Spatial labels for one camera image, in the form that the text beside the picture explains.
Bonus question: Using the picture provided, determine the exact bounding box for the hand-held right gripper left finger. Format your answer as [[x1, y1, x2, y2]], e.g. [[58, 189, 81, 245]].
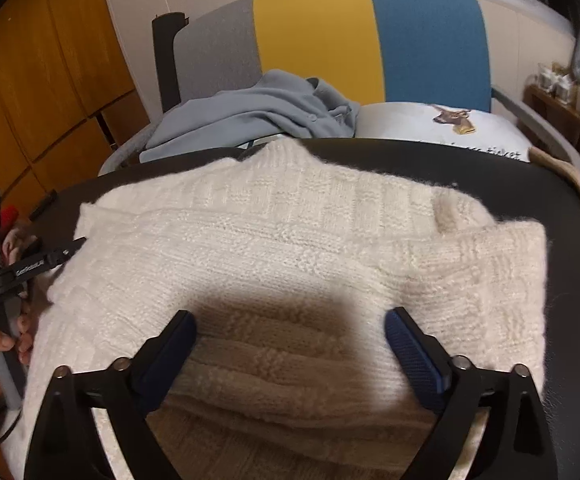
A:
[[22, 310, 198, 480]]

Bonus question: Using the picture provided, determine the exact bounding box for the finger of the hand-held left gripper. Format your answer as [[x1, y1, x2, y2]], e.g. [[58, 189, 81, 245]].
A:
[[44, 237, 88, 268], [30, 189, 59, 221]]

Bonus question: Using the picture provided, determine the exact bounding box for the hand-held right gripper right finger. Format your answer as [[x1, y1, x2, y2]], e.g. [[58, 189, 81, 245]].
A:
[[384, 306, 561, 480]]

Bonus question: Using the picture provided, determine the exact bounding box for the white knit sweater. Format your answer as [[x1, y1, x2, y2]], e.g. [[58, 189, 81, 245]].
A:
[[0, 139, 551, 480]]

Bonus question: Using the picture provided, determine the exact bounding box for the orange wooden cabinet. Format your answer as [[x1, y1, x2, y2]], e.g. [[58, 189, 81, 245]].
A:
[[0, 0, 151, 211]]

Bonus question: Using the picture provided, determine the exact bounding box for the grey-blue buttoned garment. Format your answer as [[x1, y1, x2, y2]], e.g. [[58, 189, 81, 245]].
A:
[[140, 70, 361, 163]]

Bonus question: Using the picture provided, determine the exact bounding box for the white printed pillow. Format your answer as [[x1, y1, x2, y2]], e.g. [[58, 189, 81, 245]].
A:
[[357, 101, 533, 163]]

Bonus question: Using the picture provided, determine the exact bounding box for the wooden shelf with items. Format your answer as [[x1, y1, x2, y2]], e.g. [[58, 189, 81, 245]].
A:
[[535, 20, 580, 131]]

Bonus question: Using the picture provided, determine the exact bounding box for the grey yellow blue sofa chair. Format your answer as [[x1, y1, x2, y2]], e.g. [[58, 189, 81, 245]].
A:
[[97, 0, 580, 181]]

